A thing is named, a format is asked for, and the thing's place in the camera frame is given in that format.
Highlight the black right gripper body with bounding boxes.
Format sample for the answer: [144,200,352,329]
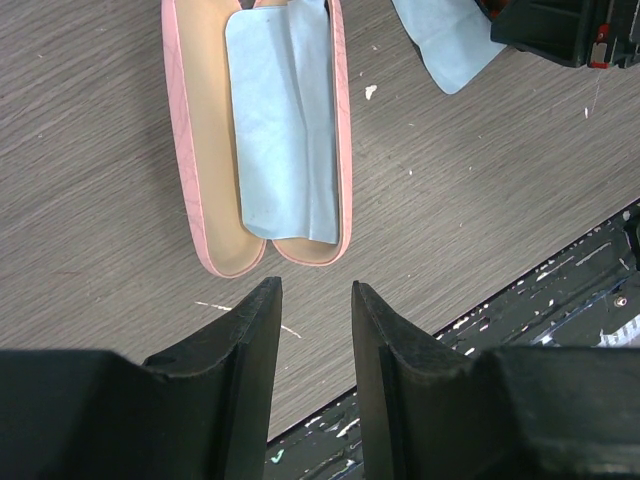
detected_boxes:
[489,0,639,69]

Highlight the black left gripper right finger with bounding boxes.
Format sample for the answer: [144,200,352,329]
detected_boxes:
[351,282,639,479]

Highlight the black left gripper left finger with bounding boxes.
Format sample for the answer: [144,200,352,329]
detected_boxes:
[1,277,282,479]

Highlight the light blue cloth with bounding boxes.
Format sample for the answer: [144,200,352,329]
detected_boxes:
[393,0,505,95]
[225,1,339,244]

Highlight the pink glasses case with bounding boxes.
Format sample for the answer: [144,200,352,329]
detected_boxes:
[161,1,353,278]

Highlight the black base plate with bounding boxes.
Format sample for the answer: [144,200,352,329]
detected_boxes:
[265,204,639,479]

